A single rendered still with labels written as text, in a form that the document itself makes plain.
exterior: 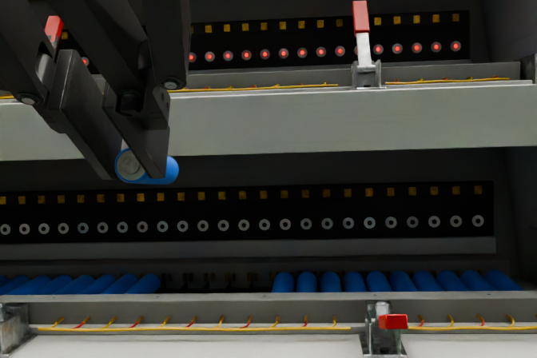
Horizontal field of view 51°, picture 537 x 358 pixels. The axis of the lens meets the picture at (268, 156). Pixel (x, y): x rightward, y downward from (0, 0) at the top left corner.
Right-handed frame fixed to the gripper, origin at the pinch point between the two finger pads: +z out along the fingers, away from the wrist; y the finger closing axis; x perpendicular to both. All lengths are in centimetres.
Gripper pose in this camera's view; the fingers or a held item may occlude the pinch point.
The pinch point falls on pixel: (115, 120)
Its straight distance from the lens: 27.0
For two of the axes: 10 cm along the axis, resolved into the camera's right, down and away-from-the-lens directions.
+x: -0.1, 8.9, -4.5
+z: 0.8, 4.5, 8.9
